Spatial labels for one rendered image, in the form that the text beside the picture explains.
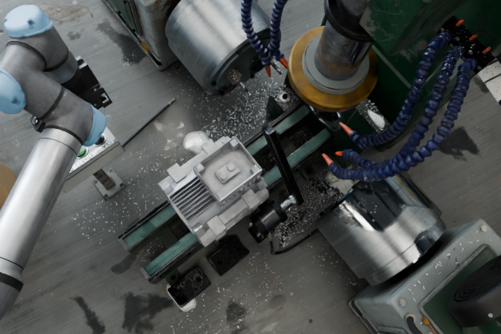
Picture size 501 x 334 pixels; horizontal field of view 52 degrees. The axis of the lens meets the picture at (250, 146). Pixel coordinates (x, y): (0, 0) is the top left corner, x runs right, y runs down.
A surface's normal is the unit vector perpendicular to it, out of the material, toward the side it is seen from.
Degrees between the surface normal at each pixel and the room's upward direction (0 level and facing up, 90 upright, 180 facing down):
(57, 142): 20
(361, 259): 62
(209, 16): 13
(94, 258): 0
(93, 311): 0
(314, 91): 0
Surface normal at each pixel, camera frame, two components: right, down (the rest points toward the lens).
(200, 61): -0.63, 0.34
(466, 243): 0.06, -0.29
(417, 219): 0.23, -0.42
